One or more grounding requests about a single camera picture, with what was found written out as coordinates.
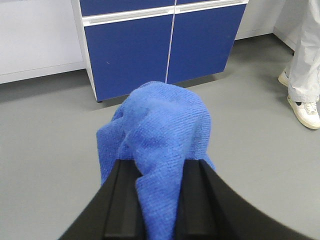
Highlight person legs white trousers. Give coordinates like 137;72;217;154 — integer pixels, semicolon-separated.
288;0;320;103

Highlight white shoe far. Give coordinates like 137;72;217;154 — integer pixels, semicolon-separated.
277;70;289;87

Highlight white shoe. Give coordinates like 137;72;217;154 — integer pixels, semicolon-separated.
287;96;320;130
277;70;289;87

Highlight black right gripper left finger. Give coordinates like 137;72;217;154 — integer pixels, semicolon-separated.
60;160;146;240

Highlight white shoe near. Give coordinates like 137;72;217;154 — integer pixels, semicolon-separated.
287;96;320;130

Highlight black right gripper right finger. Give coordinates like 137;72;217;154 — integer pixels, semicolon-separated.
175;160;304;240

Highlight blue floor cabinet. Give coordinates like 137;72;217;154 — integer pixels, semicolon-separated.
71;0;248;102

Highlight blue cloth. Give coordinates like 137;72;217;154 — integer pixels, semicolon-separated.
96;81;212;240

